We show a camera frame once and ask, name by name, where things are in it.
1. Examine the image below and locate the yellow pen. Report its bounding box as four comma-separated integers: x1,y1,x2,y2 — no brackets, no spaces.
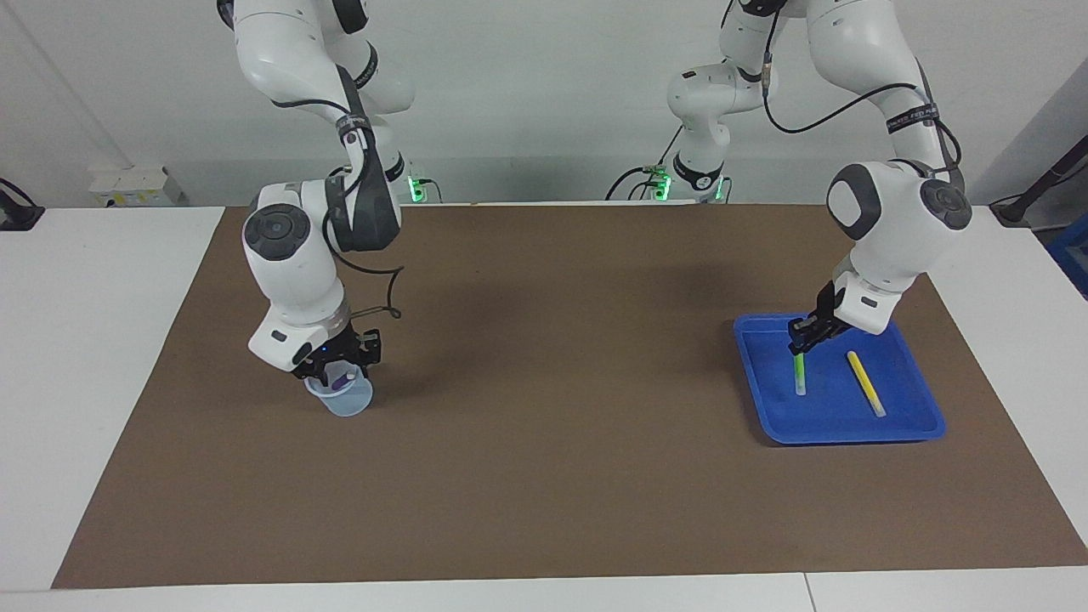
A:
847,351,887,418

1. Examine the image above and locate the blue plastic tray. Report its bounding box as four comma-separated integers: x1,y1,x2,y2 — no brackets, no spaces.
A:
734,312,947,445

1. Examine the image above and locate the clear plastic cup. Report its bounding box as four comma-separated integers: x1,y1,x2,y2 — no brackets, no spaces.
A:
304,370,374,417

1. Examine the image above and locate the brown table mat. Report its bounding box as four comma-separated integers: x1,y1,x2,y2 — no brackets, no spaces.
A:
51,204,1088,589

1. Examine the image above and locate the black stand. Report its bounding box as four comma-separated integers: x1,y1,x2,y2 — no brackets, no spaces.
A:
990,136,1088,226

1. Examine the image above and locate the blue crate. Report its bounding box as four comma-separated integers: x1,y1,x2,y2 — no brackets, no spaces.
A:
1047,212,1088,298

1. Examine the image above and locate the black table clamp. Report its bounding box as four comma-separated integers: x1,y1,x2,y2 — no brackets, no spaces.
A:
0,177,45,232

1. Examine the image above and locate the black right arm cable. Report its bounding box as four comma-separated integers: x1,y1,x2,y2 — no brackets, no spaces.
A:
270,100,406,322

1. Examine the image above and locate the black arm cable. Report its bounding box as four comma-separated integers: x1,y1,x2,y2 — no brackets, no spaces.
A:
718,0,963,175
270,100,406,322

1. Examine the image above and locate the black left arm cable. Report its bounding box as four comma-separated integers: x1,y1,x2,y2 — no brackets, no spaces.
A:
718,0,963,175

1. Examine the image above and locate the black base cable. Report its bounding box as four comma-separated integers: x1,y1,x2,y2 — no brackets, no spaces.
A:
605,119,685,202

